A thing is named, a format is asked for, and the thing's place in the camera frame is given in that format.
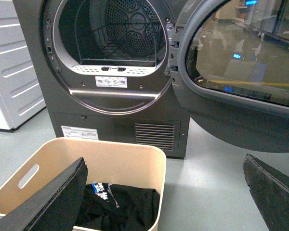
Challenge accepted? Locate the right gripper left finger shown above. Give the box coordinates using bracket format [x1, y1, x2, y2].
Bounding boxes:
[0, 157, 88, 231]

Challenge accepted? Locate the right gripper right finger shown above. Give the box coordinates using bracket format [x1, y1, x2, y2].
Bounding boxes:
[243, 154, 289, 231]

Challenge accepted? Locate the beige plastic laundry hamper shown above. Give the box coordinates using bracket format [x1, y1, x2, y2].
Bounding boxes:
[0, 138, 166, 231]

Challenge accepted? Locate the dark grey clothes dryer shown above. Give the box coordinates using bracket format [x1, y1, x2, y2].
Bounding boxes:
[13, 0, 190, 159]

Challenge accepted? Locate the black printed t-shirt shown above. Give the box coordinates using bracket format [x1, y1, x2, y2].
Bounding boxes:
[75, 182, 160, 231]

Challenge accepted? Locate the white washing machine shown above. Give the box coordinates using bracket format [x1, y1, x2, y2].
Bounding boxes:
[0, 0, 46, 130]

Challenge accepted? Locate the round dryer door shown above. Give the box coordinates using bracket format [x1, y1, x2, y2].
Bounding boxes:
[169, 0, 289, 153]

